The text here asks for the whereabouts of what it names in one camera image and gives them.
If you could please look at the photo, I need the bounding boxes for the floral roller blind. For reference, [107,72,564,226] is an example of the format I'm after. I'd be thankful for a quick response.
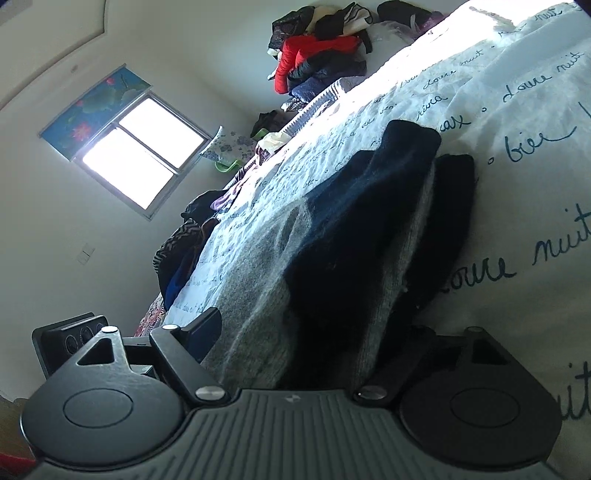
[40,66,151,160]

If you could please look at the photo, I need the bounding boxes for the green plastic chair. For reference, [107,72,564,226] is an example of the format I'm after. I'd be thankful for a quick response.
[215,128,268,173]

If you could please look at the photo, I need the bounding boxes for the sliding window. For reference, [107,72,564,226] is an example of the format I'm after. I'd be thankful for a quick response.
[74,92,211,219]

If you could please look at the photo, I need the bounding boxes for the red puffer jacket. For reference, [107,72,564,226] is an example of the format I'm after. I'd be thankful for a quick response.
[273,35,362,94]

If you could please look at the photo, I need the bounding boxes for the white script-print bed cover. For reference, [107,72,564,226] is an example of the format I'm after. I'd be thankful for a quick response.
[166,1,590,479]

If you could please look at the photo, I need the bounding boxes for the blue garment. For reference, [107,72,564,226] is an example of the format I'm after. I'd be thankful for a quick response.
[158,256,197,310]

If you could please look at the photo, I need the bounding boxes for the navy puffer jacket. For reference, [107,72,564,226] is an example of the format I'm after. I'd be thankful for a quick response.
[287,50,367,103]

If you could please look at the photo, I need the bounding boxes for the grey navy knit sweater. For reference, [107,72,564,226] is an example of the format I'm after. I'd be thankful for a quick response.
[204,120,477,391]

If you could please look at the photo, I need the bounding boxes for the floral pillow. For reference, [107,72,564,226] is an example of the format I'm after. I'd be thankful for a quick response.
[200,126,256,167]

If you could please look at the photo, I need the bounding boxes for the black white striped garment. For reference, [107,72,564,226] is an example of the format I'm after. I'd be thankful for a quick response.
[152,217,219,293]

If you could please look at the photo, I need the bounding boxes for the red sleeved left forearm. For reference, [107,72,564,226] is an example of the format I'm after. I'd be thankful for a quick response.
[0,453,37,480]

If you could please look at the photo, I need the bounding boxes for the black bag on pile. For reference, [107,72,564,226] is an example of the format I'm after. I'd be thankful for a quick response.
[267,6,315,50]

